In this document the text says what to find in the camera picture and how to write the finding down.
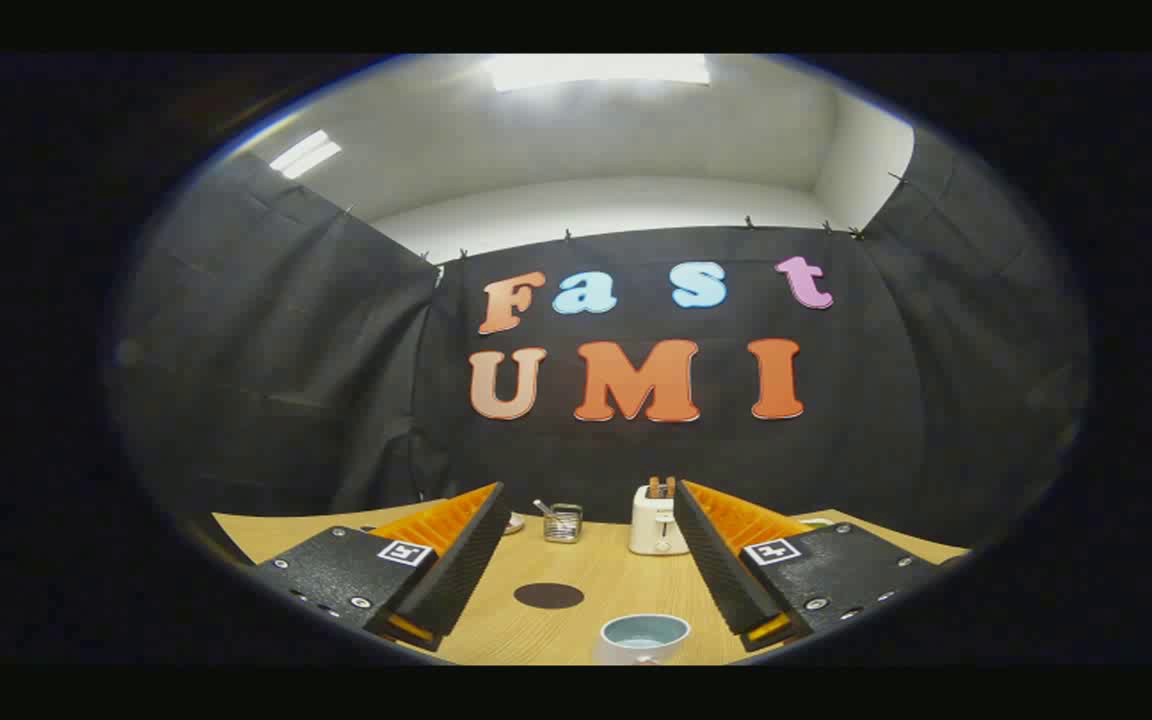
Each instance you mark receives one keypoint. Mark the metal spoon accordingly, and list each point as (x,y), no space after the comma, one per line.
(544,508)

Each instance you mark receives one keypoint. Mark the wooden table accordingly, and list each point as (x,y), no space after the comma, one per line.
(586,560)

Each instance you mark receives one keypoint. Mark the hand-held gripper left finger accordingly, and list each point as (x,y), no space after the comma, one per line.
(461,570)

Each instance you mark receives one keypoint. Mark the black backdrop cloth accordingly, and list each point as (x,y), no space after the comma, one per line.
(236,350)

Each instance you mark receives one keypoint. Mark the white divided sauce tray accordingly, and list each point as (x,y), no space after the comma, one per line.
(818,521)

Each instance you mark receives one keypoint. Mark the dark round coaster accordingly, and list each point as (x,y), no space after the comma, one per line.
(549,596)

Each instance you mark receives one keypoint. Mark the white toaster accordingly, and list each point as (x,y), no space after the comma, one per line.
(654,530)

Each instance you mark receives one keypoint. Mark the white cup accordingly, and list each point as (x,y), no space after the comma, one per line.
(626,650)

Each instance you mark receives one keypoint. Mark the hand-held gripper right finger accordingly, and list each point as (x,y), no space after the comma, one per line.
(721,570)

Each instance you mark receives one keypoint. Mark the round white plate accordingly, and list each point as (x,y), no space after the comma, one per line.
(515,523)

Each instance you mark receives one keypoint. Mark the large ceiling light panel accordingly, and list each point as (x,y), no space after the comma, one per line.
(596,70)

